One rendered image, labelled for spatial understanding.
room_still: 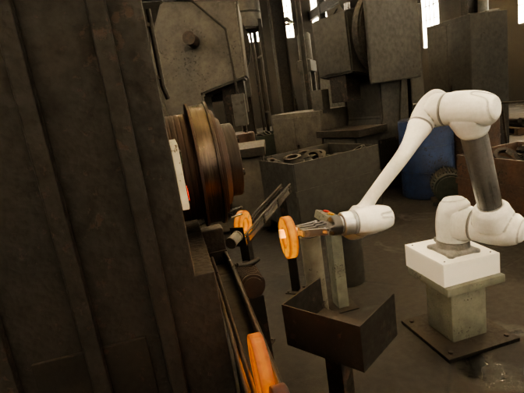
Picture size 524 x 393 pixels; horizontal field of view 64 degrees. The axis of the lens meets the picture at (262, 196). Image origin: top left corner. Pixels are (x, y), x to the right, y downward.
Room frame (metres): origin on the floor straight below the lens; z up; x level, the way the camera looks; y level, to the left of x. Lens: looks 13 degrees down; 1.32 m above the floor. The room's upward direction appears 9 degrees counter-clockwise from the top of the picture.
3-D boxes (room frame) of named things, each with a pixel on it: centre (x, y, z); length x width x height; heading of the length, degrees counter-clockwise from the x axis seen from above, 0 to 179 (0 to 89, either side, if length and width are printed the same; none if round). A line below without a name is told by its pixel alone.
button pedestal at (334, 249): (2.40, -0.39, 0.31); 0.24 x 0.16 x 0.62; 11
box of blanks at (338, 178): (4.24, -0.59, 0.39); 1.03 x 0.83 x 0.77; 116
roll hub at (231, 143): (1.61, 0.10, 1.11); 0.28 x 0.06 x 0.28; 11
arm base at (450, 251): (1.96, -0.90, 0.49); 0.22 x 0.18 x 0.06; 14
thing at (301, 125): (5.97, -0.80, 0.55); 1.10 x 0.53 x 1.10; 31
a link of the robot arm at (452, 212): (1.93, -0.92, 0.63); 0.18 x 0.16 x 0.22; 37
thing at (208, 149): (1.59, 0.19, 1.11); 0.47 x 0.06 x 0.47; 11
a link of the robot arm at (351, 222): (1.49, -0.30, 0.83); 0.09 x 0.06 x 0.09; 11
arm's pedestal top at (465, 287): (1.94, -0.91, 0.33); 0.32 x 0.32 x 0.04; 12
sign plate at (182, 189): (1.23, 0.23, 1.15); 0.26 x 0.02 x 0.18; 11
